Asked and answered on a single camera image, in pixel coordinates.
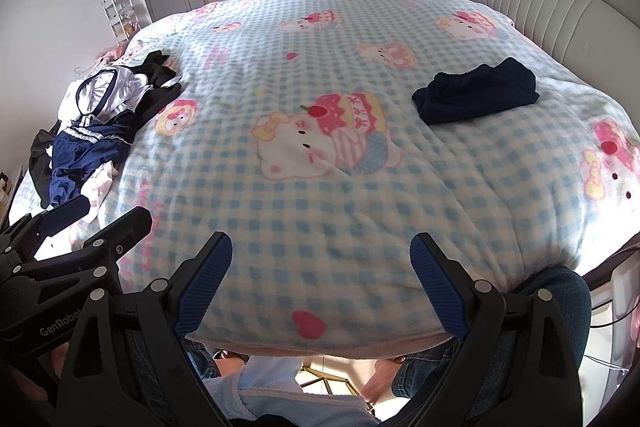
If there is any white bedside unit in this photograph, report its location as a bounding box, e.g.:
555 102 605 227
585 247 640 373

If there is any black garment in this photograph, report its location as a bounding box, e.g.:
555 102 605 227
120 50 183 128

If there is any blue checked cartoon blanket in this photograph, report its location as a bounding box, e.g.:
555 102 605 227
60 0 640 358

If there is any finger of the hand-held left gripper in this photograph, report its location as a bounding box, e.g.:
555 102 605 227
15 207 154 304
0 196 93 269

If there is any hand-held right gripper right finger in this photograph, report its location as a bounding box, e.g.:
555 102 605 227
409 232 584 427

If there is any white shelf rack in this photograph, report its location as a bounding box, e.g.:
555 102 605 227
102 0 143 40

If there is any folded navy garment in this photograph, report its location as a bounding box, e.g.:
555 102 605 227
411 57 541 126

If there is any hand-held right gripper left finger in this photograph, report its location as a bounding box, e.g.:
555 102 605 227
57 232 235 427

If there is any gold metal frame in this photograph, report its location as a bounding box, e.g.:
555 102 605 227
295 364 362 400

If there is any person's left hand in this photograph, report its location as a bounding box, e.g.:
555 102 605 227
10 342 69 414

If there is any dark cloth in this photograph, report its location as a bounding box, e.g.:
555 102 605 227
27 129 66 208

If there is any light blue cloth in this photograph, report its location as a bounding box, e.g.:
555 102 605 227
200 357 381 427

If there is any navy skirt with white trim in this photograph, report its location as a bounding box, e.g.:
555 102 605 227
49 109 138 208

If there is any white and pink garment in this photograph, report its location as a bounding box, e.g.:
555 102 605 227
80 159 121 224

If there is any person's leg in jeans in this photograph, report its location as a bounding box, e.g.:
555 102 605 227
400 264 593 408

